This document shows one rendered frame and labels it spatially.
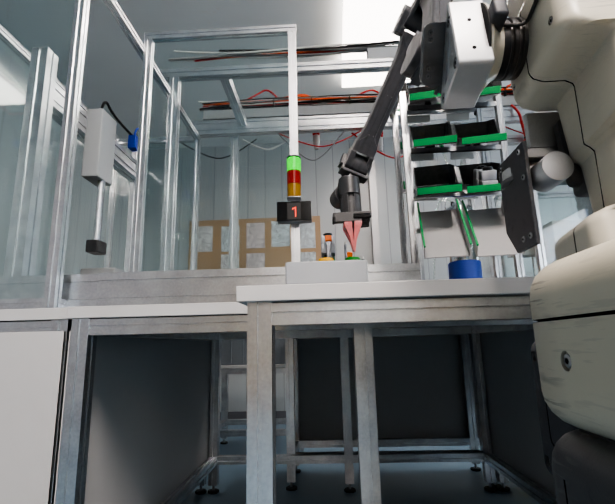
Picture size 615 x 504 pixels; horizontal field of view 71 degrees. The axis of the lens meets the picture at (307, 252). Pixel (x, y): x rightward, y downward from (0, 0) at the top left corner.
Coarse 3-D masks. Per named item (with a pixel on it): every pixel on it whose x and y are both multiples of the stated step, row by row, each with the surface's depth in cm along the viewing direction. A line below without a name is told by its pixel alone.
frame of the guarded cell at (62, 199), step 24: (72, 24) 133; (120, 24) 164; (72, 48) 131; (72, 72) 130; (72, 96) 128; (72, 120) 126; (72, 144) 126; (120, 144) 260; (72, 168) 125; (48, 264) 117; (48, 288) 116
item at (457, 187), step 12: (420, 168) 156; (432, 168) 155; (444, 168) 154; (420, 180) 157; (432, 180) 156; (444, 180) 155; (456, 180) 137; (420, 192) 131; (432, 192) 130; (444, 192) 130; (456, 192) 129
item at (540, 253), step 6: (534, 192) 196; (534, 198) 196; (540, 222) 193; (540, 228) 192; (540, 234) 192; (540, 240) 192; (534, 246) 193; (540, 246) 191; (540, 252) 190; (540, 258) 189; (540, 264) 189; (546, 264) 189; (540, 270) 189
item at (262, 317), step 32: (256, 320) 79; (288, 320) 78; (320, 320) 78; (352, 320) 78; (384, 320) 77; (416, 320) 77; (448, 320) 77; (480, 320) 80; (256, 352) 77; (256, 384) 76; (256, 416) 75; (256, 448) 74; (256, 480) 73
